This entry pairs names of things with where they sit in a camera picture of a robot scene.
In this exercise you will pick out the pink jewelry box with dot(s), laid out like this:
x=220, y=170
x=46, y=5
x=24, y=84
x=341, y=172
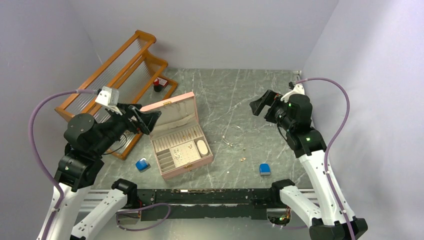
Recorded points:
x=175, y=135

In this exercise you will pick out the red white small box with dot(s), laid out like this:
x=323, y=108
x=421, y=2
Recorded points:
x=163, y=82

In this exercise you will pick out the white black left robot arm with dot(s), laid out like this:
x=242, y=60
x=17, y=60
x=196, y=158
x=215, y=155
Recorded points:
x=87, y=142

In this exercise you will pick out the blue scraper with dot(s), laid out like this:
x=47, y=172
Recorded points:
x=142, y=165
x=264, y=169

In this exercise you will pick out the blue right scraper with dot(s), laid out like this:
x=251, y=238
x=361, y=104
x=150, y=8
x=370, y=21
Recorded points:
x=264, y=169

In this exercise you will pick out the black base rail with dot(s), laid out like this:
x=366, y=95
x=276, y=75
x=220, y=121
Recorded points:
x=251, y=203

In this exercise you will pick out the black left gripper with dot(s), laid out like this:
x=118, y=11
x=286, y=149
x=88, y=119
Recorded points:
x=145, y=121

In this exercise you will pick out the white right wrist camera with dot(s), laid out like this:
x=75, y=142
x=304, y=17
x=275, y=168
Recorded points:
x=297, y=89

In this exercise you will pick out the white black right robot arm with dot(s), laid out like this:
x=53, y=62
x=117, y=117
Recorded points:
x=331, y=218

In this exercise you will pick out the silver pearl bangle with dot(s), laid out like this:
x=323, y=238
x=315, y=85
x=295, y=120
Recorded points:
x=232, y=135

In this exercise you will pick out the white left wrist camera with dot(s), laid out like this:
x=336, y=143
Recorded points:
x=108, y=97

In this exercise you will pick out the white oval pad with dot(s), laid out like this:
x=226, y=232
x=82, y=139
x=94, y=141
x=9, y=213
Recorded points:
x=202, y=148

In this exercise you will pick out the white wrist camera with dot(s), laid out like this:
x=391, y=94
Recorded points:
x=108, y=97
x=297, y=89

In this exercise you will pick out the blue left scraper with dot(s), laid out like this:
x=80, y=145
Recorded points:
x=142, y=165

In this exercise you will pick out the red black stamp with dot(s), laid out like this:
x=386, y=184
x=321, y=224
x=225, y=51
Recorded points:
x=157, y=87

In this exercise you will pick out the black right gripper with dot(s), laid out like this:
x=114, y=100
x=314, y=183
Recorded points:
x=271, y=98

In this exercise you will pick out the orange wooden rack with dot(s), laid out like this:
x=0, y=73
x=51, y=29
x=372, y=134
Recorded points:
x=132, y=69

